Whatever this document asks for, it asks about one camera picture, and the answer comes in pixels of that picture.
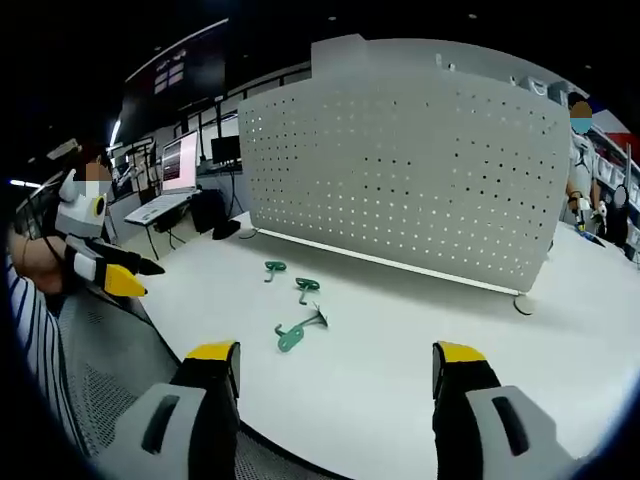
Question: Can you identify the white perforated mounting plate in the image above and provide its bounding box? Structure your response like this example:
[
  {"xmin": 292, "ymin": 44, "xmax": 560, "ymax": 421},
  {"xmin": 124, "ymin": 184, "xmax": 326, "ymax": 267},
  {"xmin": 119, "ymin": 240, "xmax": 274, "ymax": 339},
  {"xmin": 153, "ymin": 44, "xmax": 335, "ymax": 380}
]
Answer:
[{"xmin": 236, "ymin": 33, "xmax": 572, "ymax": 317}]

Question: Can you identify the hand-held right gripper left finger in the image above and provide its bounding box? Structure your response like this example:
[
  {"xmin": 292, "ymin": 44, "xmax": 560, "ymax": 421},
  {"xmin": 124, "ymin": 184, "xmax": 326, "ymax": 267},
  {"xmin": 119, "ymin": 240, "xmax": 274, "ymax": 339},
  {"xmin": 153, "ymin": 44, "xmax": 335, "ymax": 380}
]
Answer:
[{"xmin": 97, "ymin": 340, "xmax": 242, "ymax": 480}]

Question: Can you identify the black bag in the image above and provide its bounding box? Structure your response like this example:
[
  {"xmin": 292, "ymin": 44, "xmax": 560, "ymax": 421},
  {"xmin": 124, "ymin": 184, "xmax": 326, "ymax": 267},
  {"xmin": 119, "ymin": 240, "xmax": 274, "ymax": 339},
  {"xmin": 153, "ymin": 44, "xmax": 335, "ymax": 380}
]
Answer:
[{"xmin": 191, "ymin": 188, "xmax": 242, "ymax": 241}]

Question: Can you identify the green hook assembly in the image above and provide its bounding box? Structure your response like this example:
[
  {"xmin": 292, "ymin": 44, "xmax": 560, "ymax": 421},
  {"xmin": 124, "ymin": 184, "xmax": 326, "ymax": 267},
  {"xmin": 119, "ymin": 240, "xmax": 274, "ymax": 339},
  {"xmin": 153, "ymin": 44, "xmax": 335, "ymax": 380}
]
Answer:
[
  {"xmin": 273, "ymin": 301, "xmax": 331, "ymax": 355},
  {"xmin": 263, "ymin": 259, "xmax": 288, "ymax": 284},
  {"xmin": 294, "ymin": 276, "xmax": 322, "ymax": 307}
]

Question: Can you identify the person's striped shirt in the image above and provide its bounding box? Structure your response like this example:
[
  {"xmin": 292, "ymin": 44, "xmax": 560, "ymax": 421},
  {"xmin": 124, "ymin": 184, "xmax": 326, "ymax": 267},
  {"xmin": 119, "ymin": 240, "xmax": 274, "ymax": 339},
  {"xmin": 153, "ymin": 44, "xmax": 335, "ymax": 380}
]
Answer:
[{"xmin": 3, "ymin": 259, "xmax": 94, "ymax": 456}]

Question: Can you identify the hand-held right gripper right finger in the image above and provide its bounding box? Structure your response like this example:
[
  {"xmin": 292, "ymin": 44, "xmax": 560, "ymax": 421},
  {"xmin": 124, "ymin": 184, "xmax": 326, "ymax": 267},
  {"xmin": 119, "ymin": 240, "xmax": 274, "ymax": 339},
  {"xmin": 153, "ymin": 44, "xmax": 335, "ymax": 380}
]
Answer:
[{"xmin": 431, "ymin": 340, "xmax": 582, "ymax": 480}]

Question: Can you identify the grey mesh chair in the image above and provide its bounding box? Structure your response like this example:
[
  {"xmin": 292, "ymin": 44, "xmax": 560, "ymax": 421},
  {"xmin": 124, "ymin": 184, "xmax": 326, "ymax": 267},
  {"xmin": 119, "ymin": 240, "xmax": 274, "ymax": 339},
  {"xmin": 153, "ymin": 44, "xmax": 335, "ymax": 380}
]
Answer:
[{"xmin": 52, "ymin": 287, "xmax": 311, "ymax": 480}]

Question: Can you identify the white laptop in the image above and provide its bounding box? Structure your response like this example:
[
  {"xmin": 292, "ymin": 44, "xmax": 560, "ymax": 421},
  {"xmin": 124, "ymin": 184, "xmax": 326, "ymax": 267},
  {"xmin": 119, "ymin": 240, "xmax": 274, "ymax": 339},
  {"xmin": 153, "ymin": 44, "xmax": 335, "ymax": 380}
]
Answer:
[{"xmin": 123, "ymin": 129, "xmax": 204, "ymax": 226}]

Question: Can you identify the black computer monitor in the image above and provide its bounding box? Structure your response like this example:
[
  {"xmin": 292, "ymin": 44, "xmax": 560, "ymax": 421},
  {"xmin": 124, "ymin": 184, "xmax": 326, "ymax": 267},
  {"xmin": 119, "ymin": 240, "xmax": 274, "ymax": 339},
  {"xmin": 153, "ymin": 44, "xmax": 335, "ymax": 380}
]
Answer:
[{"xmin": 210, "ymin": 135, "xmax": 242, "ymax": 167}]

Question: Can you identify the white folding table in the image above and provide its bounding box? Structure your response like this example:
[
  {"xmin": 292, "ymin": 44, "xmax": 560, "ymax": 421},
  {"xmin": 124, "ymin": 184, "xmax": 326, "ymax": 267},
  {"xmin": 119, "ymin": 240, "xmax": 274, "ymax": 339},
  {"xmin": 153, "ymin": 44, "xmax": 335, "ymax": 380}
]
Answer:
[{"xmin": 132, "ymin": 199, "xmax": 201, "ymax": 262}]

